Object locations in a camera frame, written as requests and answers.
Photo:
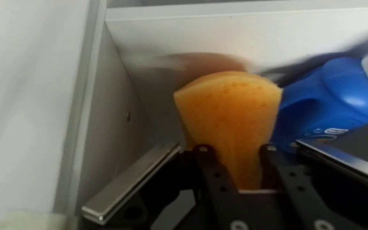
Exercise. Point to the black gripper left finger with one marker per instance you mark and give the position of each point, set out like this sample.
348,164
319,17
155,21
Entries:
223,200

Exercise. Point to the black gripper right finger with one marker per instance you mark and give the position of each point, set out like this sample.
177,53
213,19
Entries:
297,200

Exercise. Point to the orange sponge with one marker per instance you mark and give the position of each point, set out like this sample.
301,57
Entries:
229,123

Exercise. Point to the white cupboard door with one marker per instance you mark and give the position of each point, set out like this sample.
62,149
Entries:
22,106

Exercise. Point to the blue detergent bottle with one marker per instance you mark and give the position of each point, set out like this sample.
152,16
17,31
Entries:
333,97

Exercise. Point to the white toy kitchen set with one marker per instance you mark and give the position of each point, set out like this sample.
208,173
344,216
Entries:
192,34

